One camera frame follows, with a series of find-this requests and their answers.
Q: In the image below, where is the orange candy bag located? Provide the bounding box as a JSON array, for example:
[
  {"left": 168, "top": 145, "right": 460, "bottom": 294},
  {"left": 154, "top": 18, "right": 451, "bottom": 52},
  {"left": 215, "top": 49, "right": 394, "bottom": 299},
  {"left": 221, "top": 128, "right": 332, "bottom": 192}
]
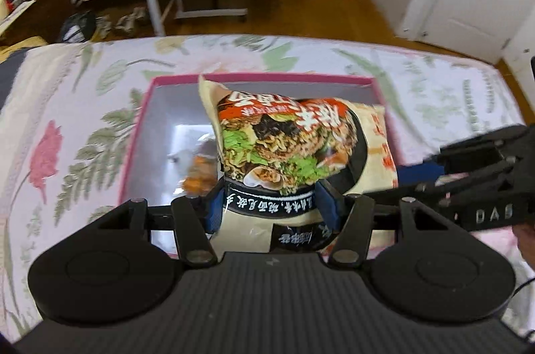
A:
[{"left": 181, "top": 155, "right": 218, "bottom": 197}]

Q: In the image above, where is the beige instant noodle packet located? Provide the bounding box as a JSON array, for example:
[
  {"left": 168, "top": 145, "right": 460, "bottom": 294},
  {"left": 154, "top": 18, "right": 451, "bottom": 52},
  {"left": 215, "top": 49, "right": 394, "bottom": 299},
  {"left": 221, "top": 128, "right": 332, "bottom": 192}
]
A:
[{"left": 198, "top": 74, "right": 399, "bottom": 255}]

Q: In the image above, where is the pink storage box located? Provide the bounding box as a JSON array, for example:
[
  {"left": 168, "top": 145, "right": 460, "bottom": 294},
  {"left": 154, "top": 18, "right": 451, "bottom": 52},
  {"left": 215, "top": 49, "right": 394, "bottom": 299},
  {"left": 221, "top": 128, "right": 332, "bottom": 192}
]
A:
[{"left": 118, "top": 72, "right": 407, "bottom": 259}]

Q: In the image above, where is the floral bed sheet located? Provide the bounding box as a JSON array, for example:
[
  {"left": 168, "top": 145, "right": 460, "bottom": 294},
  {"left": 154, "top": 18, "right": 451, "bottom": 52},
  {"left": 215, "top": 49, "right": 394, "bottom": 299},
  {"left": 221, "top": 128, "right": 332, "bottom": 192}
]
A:
[{"left": 1, "top": 34, "right": 522, "bottom": 340}]

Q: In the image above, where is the dark wooden nightstand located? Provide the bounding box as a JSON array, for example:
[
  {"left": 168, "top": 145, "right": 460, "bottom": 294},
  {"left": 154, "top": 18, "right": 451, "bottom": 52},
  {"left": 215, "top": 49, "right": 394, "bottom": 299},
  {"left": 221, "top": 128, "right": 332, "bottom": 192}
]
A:
[{"left": 1, "top": 0, "right": 76, "bottom": 46}]

